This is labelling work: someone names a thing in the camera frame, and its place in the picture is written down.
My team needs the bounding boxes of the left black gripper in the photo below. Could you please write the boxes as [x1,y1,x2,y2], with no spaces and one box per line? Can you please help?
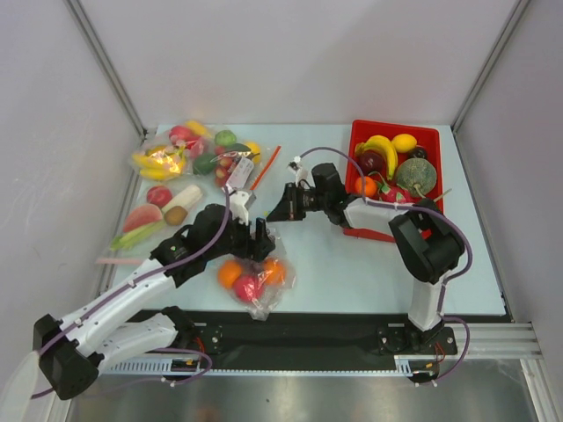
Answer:
[205,211,274,261]

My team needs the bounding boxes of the orange fake tangerine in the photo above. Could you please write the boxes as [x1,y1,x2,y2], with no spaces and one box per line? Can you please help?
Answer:
[217,259,244,289]
[260,258,287,285]

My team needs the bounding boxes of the red fake apple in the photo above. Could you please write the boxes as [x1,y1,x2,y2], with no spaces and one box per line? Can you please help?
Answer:
[232,274,265,303]

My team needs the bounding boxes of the clear zip bag blue seal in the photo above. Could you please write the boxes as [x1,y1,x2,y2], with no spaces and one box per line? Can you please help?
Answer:
[216,230,296,321]

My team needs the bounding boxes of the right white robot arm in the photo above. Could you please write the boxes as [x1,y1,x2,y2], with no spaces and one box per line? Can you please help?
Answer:
[267,158,473,353]

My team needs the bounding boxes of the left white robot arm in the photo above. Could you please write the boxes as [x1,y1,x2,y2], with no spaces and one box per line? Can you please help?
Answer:
[33,204,275,400]

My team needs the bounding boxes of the zip bag red seal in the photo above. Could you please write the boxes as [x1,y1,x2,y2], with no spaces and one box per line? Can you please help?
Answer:
[156,120,282,194]

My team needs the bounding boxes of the fake tangerine in tray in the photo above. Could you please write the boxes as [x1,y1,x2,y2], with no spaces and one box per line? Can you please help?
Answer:
[354,177,378,198]

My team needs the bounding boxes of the dark red fake plum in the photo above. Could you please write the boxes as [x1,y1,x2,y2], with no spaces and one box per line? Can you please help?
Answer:
[356,150,385,175]

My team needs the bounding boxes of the vegetable bag pink seal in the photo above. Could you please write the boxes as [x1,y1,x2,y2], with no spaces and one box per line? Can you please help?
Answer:
[95,185,204,266]

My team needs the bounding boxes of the yellow fake banana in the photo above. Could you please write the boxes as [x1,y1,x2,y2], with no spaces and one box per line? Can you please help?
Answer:
[354,135,398,181]

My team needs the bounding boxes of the pink fake dragon fruit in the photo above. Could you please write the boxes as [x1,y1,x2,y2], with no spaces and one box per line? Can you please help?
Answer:
[379,185,414,204]

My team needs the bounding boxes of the yellow bananas bag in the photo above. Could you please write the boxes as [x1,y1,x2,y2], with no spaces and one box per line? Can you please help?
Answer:
[131,145,186,181]

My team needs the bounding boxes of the yellow fake lemon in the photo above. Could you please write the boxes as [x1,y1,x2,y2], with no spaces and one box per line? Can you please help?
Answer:
[391,134,417,154]

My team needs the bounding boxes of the green fake melon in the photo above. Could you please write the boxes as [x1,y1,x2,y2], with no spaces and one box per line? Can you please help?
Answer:
[396,158,437,198]

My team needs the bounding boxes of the dark purple fake mangosteen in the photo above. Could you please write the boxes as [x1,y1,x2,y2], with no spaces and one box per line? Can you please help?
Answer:
[408,146,428,160]

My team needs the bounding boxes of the red plastic tray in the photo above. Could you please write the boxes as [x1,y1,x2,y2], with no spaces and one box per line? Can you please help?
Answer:
[340,119,446,244]

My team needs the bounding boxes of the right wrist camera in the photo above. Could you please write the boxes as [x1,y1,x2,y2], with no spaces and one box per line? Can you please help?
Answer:
[288,156,308,185]

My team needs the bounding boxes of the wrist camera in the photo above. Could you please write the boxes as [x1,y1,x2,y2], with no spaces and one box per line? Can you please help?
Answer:
[288,156,308,185]
[227,186,256,225]

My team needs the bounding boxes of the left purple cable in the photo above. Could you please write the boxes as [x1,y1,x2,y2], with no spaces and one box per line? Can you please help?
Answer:
[30,186,234,400]

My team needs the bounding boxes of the purple cable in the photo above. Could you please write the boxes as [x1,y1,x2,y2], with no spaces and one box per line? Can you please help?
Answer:
[292,146,474,317]
[30,186,234,400]

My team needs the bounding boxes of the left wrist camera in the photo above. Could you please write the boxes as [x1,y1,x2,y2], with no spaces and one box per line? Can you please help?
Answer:
[227,186,256,225]

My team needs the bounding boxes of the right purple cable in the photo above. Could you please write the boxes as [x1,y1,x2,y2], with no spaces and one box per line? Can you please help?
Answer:
[292,146,474,317]

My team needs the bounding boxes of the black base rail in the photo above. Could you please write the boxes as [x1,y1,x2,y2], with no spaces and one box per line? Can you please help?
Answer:
[164,307,459,372]

